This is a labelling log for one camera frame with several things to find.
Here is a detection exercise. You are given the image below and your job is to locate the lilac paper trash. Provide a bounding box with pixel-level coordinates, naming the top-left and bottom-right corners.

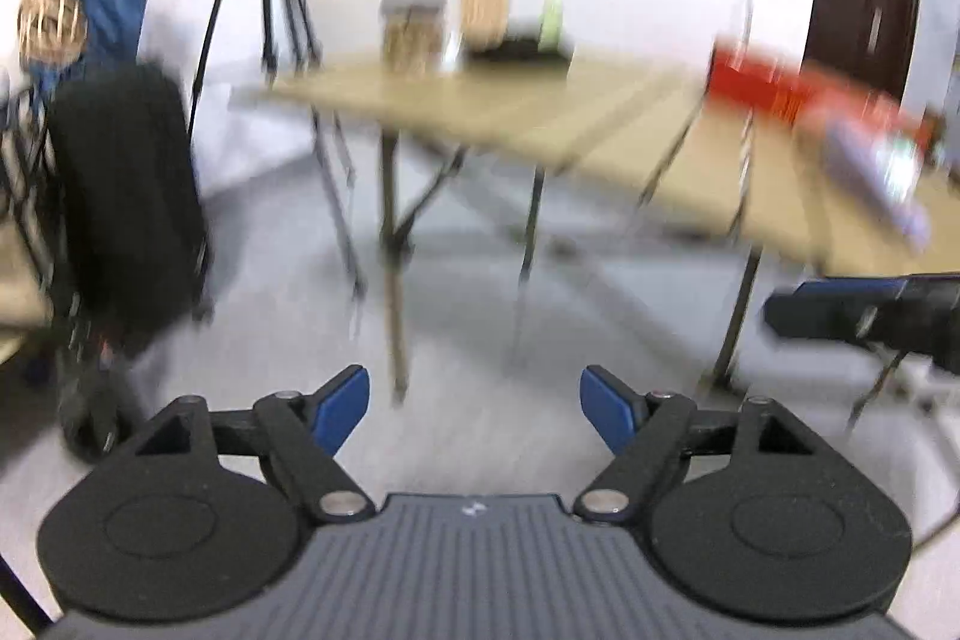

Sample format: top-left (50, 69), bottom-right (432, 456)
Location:
top-left (820, 119), bottom-right (931, 250)

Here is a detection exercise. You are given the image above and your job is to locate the black suitcase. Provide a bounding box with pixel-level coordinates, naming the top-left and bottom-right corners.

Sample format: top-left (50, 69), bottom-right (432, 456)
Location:
top-left (47, 64), bottom-right (210, 339)

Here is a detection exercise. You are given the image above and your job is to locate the tan cardboard carton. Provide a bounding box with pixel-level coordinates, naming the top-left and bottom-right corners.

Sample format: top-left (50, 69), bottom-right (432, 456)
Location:
top-left (459, 0), bottom-right (509, 49)

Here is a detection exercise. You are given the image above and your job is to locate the red cardboard box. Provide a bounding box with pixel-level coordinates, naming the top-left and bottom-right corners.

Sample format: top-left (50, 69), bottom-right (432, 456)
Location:
top-left (706, 39), bottom-right (932, 149)

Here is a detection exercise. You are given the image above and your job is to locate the folding wooden slat table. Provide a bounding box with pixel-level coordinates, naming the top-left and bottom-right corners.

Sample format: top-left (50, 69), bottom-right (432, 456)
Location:
top-left (233, 55), bottom-right (958, 395)

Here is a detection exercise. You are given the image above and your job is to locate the black cloth bundle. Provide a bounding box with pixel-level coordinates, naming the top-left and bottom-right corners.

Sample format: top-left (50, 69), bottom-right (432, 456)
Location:
top-left (462, 34), bottom-right (573, 70)

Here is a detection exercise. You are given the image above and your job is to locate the glass jar black lid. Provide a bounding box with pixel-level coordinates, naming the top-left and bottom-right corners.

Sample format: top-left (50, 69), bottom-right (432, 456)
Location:
top-left (379, 0), bottom-right (448, 74)

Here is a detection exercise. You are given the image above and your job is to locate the black camera tripod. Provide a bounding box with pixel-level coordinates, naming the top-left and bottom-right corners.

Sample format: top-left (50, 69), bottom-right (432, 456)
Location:
top-left (187, 0), bottom-right (368, 302)

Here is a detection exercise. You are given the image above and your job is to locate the green plastic bottle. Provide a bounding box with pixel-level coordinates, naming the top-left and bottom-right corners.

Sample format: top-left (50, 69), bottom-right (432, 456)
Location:
top-left (539, 0), bottom-right (563, 52)

